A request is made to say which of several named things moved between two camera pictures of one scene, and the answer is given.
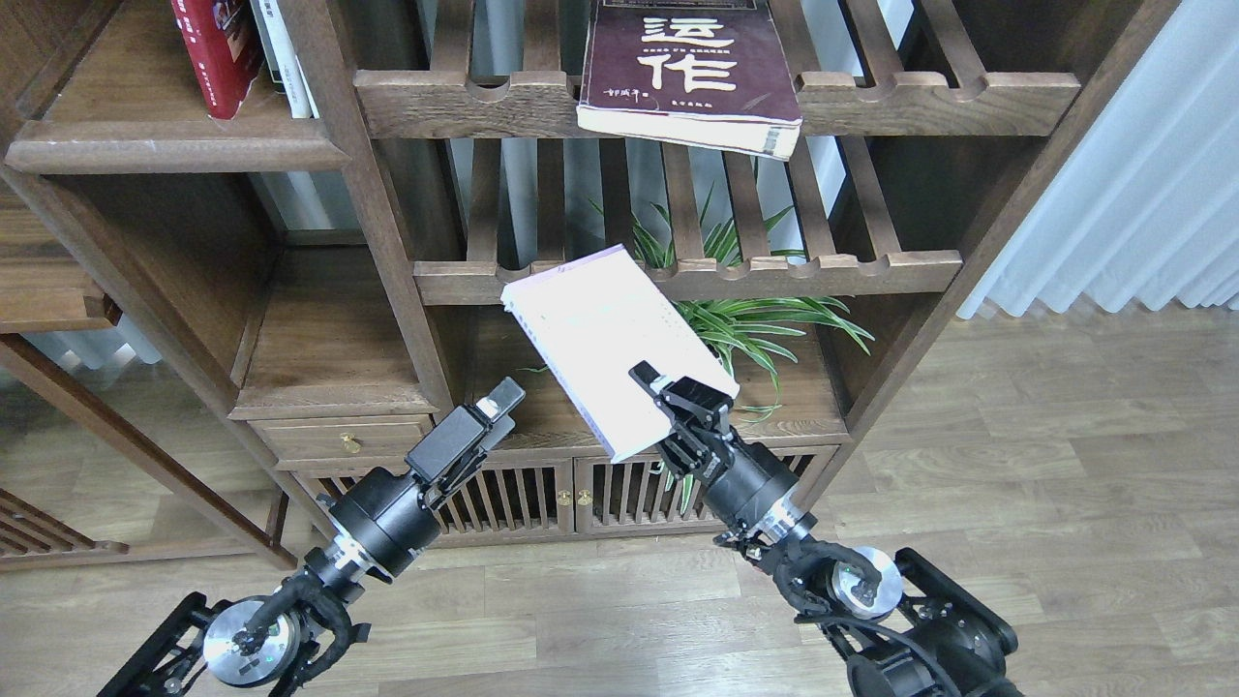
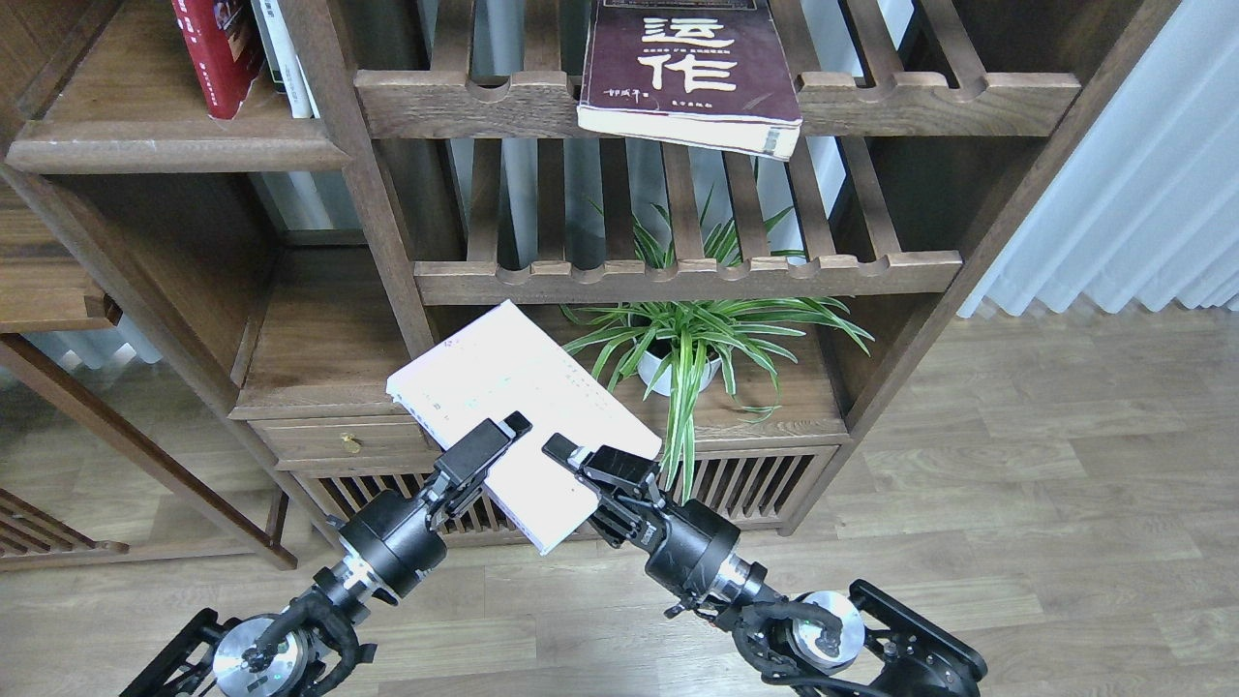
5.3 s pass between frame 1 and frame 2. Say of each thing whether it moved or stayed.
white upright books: stayed
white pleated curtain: stayed
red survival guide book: stayed
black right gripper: moved
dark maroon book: stayed
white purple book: moved
